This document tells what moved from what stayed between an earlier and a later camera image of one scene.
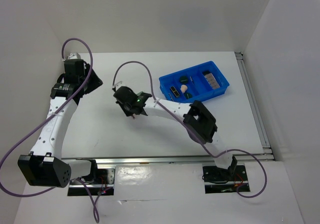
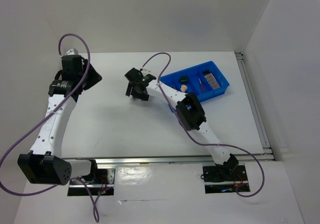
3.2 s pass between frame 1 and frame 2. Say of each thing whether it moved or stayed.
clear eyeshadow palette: stayed
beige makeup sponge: stayed
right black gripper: moved
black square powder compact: stayed
